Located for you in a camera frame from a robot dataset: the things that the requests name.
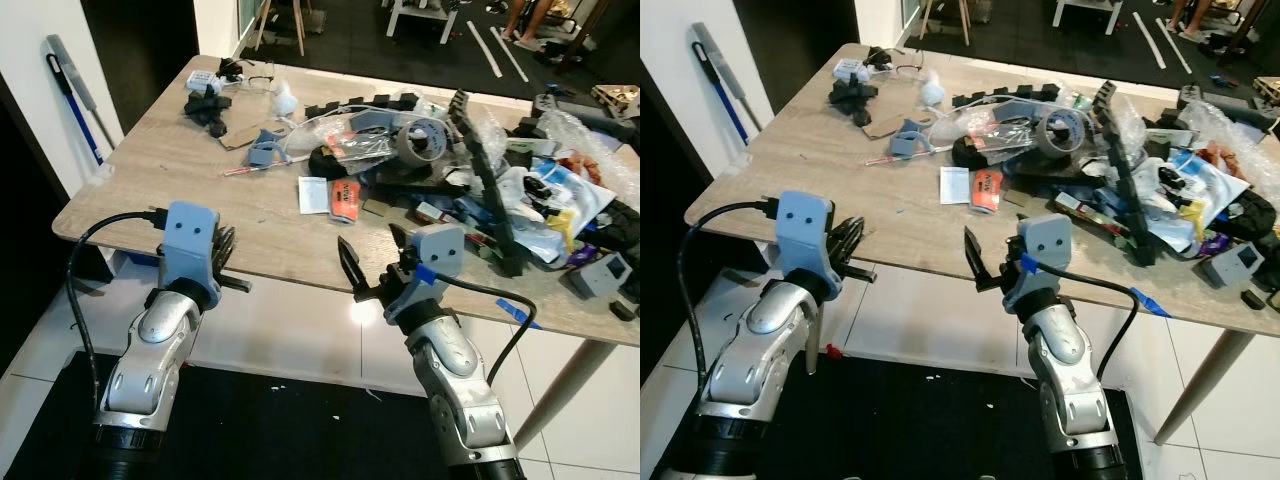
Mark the orange packet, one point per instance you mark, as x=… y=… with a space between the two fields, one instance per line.
x=986 y=192
x=344 y=200

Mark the white card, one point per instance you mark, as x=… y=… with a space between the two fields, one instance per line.
x=313 y=196
x=955 y=186

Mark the wooden table with grey legs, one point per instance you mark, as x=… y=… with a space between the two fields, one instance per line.
x=800 y=170
x=150 y=190

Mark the thin red pen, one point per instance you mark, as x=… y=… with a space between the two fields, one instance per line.
x=246 y=168
x=892 y=157

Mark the blue grey printed part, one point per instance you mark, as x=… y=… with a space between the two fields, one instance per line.
x=265 y=148
x=907 y=140

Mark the grey tape roll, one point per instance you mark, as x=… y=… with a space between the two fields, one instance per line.
x=1052 y=135
x=415 y=145

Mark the brown cardboard piece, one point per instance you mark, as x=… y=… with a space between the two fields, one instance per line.
x=240 y=136
x=885 y=125

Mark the clear plastic bag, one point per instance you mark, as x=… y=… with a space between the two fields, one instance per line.
x=1000 y=125
x=350 y=135

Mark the blue tape strip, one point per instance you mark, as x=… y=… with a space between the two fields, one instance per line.
x=1150 y=302
x=518 y=312

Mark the white blue plastic bag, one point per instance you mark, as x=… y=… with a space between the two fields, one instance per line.
x=530 y=215
x=1225 y=180

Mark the black printed gripper part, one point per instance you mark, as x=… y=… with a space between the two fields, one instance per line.
x=852 y=100
x=208 y=110

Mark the white paper ball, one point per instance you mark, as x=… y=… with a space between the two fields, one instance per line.
x=285 y=98
x=932 y=90

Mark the yellow plastic piece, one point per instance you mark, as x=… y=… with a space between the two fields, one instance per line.
x=1195 y=215
x=560 y=225

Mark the large black floor mat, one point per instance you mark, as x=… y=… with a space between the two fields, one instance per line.
x=900 y=430
x=300 y=430

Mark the small white box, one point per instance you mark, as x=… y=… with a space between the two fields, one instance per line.
x=203 y=80
x=848 y=70

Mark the grey box device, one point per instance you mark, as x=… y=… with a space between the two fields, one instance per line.
x=600 y=275
x=1230 y=265

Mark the white stick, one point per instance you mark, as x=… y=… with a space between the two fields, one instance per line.
x=485 y=49
x=1149 y=40
x=510 y=55
x=1177 y=46

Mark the clear bubble wrap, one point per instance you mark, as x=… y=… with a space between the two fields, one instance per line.
x=600 y=150
x=1245 y=135

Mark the small black block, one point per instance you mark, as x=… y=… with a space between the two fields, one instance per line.
x=1252 y=298
x=621 y=309

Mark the dark grey device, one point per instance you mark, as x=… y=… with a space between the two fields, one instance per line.
x=1215 y=100

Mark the white stool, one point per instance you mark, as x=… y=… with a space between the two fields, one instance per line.
x=1090 y=4
x=425 y=6

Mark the person's bare legs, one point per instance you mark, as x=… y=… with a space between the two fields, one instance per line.
x=525 y=20
x=1190 y=15

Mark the light wooden slat block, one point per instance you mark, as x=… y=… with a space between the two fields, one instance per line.
x=1266 y=92
x=615 y=100

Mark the pale blue left wrist camera mount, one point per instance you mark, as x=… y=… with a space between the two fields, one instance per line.
x=805 y=228
x=190 y=235

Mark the pale blue wrist camera mount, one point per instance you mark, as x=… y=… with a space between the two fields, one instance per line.
x=805 y=228
x=1045 y=240
x=435 y=250
x=190 y=235

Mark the pale blue right wrist camera mount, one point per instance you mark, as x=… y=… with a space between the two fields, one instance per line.
x=1045 y=240
x=435 y=250

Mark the thin frame eyeglasses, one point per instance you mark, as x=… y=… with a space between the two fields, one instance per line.
x=908 y=70
x=262 y=84

